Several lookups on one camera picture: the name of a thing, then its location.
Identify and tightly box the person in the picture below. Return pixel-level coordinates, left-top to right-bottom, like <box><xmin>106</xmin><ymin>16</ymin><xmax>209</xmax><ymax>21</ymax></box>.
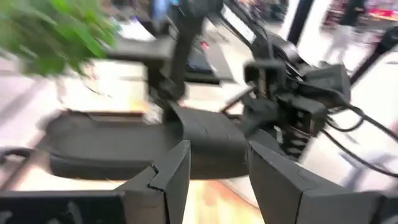
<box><xmin>323</xmin><ymin>0</ymin><xmax>369</xmax><ymax>62</ymax></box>

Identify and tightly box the black rubber slide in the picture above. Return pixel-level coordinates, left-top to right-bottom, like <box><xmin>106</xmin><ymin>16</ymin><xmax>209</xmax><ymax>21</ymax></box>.
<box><xmin>43</xmin><ymin>101</ymin><xmax>249</xmax><ymax>182</ymax></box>

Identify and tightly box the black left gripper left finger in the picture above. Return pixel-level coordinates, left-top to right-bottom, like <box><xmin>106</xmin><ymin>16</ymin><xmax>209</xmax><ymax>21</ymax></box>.
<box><xmin>0</xmin><ymin>139</ymin><xmax>192</xmax><ymax>224</ymax></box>

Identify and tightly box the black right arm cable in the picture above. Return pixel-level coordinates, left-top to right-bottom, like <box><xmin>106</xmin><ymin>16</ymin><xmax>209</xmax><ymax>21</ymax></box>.
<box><xmin>326</xmin><ymin>102</ymin><xmax>398</xmax><ymax>141</ymax></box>
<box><xmin>320</xmin><ymin>129</ymin><xmax>398</xmax><ymax>180</ymax></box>

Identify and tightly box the potted green plant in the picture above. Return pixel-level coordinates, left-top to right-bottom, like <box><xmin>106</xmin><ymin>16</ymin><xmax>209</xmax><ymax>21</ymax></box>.
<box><xmin>0</xmin><ymin>0</ymin><xmax>121</xmax><ymax>78</ymax></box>

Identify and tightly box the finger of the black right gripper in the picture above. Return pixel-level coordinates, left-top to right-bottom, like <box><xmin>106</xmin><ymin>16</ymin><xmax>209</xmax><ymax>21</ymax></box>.
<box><xmin>241</xmin><ymin>98</ymin><xmax>280</xmax><ymax>138</ymax></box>
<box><xmin>244</xmin><ymin>60</ymin><xmax>287</xmax><ymax>97</ymax></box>

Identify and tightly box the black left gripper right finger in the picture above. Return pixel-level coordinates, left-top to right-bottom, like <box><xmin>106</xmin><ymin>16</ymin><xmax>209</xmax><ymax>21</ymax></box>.
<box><xmin>248</xmin><ymin>140</ymin><xmax>398</xmax><ymax>224</ymax></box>

